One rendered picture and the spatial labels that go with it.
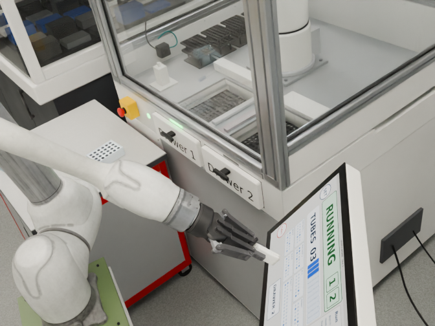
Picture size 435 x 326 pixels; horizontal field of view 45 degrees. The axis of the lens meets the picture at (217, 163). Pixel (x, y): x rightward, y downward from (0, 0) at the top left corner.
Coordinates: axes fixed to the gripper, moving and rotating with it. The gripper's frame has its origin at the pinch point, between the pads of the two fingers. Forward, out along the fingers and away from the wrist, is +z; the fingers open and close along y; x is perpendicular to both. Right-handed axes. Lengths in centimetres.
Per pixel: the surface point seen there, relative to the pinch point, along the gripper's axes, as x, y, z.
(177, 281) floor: 115, 71, 23
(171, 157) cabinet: 53, 77, -15
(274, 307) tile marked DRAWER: -0.2, -13.4, 3.5
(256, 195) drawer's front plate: 15.1, 36.4, 4.5
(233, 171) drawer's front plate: 17.5, 43.9, -3.6
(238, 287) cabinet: 79, 54, 37
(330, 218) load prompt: -19.8, -1.0, 3.6
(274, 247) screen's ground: 1.6, 5.3, 3.5
